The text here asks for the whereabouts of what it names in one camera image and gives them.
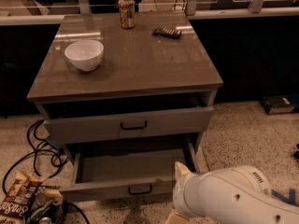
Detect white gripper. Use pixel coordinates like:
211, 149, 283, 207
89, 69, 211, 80
164, 161, 203, 224

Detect grey drawer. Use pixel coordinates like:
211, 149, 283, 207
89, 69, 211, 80
60, 143, 199, 203
44, 106, 213, 144

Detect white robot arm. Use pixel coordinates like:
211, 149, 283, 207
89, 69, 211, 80
164, 161, 299, 224

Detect grey drawer cabinet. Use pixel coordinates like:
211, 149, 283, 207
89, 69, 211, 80
26, 10, 224, 203

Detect silver can in basket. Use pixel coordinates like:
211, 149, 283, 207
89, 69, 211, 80
38, 217, 53, 224

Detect blue power plug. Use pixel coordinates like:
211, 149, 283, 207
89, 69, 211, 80
46, 135, 63, 150

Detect black remote control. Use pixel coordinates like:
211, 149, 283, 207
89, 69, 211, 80
152, 27, 181, 39

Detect brown chip bag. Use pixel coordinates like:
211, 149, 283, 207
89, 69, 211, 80
0, 170, 48, 224

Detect white ceramic bowl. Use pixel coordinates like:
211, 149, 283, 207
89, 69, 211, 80
64, 39, 104, 71

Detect orange soda can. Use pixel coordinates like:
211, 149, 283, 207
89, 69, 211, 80
118, 0, 135, 29

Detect black floor cables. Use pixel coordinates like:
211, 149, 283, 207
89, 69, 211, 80
1, 119, 92, 224

